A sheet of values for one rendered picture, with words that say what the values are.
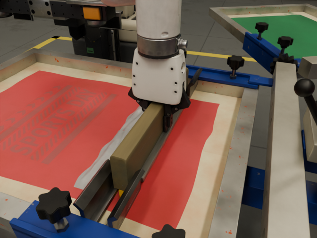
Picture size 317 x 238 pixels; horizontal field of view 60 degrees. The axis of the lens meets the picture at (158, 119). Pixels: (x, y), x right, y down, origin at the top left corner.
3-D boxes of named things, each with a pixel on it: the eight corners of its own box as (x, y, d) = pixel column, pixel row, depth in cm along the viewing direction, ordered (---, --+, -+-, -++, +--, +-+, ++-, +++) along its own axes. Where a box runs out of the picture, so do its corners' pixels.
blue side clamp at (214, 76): (153, 87, 85) (153, 66, 81) (159, 80, 89) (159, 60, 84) (253, 105, 76) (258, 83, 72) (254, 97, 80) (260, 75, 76)
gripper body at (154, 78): (191, 40, 50) (187, 93, 56) (140, 33, 53) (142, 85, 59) (179, 55, 44) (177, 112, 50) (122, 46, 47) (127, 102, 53)
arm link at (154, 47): (192, 29, 49) (191, 45, 50) (146, 24, 51) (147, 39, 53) (180, 43, 43) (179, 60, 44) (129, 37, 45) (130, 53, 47)
